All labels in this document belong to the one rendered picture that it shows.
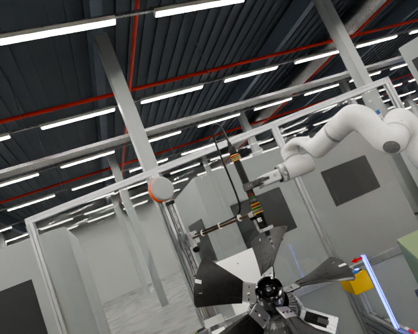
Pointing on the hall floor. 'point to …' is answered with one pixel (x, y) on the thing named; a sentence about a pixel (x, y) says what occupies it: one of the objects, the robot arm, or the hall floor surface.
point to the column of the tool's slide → (184, 255)
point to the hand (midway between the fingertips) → (247, 186)
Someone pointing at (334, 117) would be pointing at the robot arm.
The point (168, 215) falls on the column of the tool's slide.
